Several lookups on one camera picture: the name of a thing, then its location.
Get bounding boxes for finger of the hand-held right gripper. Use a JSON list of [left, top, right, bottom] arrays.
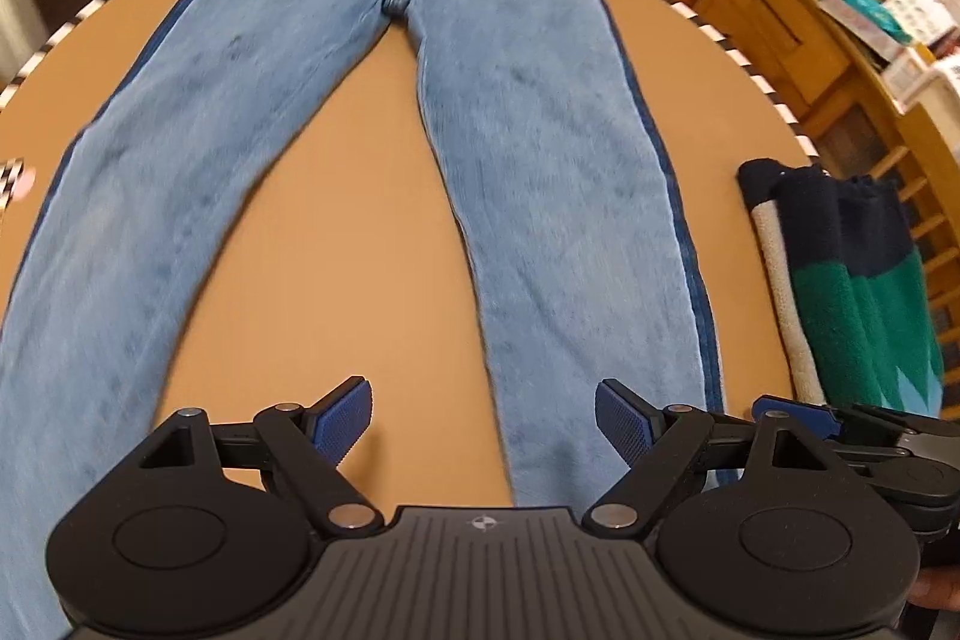
[[752, 395, 960, 461]]

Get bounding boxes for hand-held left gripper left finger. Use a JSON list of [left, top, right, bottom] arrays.
[[112, 375, 383, 536]]

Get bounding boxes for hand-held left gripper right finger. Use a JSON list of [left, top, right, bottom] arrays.
[[585, 380, 860, 536]]

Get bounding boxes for blue denim jeans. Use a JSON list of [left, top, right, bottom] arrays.
[[0, 0, 728, 640]]

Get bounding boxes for person's right hand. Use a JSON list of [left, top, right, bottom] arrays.
[[911, 569, 960, 607]]

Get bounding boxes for folded green navy sweater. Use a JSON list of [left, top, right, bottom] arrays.
[[737, 158, 946, 420]]

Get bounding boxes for wooden spindle chair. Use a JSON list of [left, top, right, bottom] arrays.
[[874, 104, 960, 386]]

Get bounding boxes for wooden drawer cabinet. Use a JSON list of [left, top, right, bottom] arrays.
[[694, 0, 960, 176]]

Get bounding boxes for checkered marker sticker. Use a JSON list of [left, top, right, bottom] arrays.
[[0, 158, 27, 214]]

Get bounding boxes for teal packet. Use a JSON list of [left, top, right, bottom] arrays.
[[840, 0, 912, 41]]

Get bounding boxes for printed paper card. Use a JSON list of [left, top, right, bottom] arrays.
[[885, 0, 953, 41]]

